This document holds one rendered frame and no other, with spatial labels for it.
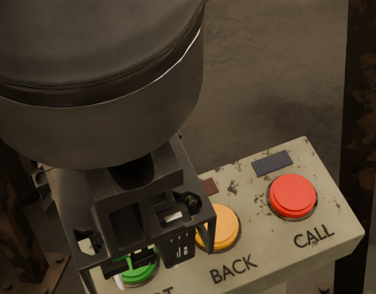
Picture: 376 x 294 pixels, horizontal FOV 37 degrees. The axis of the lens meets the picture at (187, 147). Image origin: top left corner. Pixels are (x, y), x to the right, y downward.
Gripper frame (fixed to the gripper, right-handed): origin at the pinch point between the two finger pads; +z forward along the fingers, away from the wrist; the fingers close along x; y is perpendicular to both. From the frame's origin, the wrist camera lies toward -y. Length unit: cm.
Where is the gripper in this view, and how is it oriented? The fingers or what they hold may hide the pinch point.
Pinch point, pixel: (126, 227)
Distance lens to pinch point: 42.6
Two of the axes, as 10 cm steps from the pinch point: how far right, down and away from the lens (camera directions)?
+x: 9.2, -3.4, 2.0
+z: 0.1, 5.1, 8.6
